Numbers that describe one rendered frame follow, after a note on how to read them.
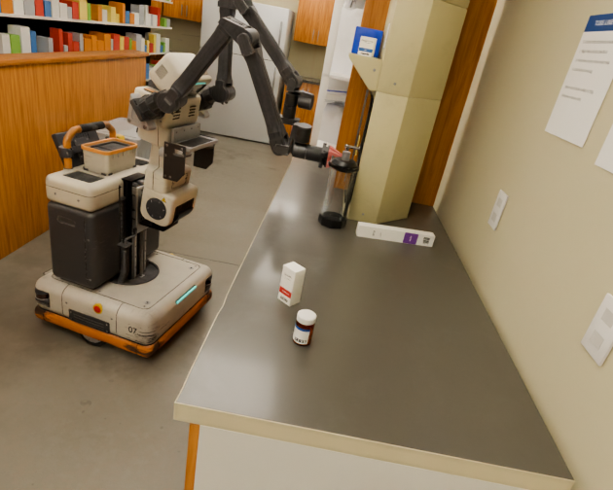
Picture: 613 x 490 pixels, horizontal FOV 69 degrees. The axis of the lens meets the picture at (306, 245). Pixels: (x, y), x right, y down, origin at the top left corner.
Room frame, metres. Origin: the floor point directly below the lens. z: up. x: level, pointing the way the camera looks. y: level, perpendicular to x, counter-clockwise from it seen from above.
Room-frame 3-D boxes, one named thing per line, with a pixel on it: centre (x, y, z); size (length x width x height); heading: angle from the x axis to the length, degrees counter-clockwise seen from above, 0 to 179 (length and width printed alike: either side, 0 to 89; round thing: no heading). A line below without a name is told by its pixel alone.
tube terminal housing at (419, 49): (1.76, -0.26, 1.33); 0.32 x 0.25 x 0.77; 0
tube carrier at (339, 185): (1.52, -0.08, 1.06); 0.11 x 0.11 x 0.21
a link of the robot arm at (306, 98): (2.05, 0.15, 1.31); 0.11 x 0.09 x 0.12; 78
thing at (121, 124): (3.43, 1.53, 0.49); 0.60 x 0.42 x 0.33; 0
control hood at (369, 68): (1.76, -0.08, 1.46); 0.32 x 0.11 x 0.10; 0
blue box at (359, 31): (1.84, -0.08, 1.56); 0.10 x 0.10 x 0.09; 0
